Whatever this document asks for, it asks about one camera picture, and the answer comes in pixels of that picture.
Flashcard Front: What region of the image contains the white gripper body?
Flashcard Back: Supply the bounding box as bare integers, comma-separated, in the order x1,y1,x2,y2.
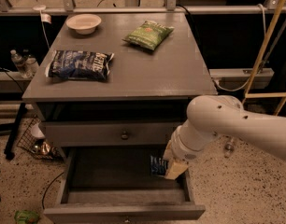
169,134,202,162

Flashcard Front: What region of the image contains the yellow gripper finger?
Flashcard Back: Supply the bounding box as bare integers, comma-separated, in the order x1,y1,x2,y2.
164,159,189,180
163,141,172,161

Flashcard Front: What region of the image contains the dark blue rxbar wrapper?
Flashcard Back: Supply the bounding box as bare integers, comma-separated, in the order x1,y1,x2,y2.
150,156,168,176

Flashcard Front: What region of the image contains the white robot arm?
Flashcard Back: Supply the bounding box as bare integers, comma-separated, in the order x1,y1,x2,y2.
164,95,286,180

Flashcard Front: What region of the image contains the closed grey top drawer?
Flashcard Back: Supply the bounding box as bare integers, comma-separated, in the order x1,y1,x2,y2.
40,121,179,147

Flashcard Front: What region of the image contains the open grey middle drawer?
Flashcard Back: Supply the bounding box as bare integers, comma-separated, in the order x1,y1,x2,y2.
44,145,205,224

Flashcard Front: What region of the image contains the grey wooden drawer cabinet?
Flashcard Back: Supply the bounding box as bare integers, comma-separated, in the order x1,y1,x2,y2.
21,12,219,161

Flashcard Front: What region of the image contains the plastic bottle on floor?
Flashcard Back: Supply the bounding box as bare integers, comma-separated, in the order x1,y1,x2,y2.
224,137,235,158

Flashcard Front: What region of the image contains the green chips bag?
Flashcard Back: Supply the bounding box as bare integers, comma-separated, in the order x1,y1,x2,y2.
123,21,174,51

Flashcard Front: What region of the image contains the blue kettle chips bag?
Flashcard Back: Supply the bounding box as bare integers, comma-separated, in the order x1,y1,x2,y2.
45,50,114,81

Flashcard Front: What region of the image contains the white paper bowl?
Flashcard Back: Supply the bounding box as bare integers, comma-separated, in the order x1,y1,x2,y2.
65,14,102,35

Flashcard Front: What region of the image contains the green packet on floor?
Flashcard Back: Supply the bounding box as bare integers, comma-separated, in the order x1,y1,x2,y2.
14,210,40,224

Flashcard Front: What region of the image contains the black tripod leg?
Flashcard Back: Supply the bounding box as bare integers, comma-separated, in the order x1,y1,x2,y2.
4,103,26,161

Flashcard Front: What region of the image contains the clear water bottle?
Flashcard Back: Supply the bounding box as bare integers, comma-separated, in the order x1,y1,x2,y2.
23,49,39,76
10,49,29,78

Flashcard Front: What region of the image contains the black floor cable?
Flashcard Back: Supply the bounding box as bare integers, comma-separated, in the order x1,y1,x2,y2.
41,171,65,211

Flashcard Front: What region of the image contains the black wire basket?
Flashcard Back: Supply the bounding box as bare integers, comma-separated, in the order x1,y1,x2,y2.
17,118,61,160

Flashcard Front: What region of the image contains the white cable with plug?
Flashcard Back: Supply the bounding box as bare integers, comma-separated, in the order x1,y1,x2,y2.
32,4,52,50

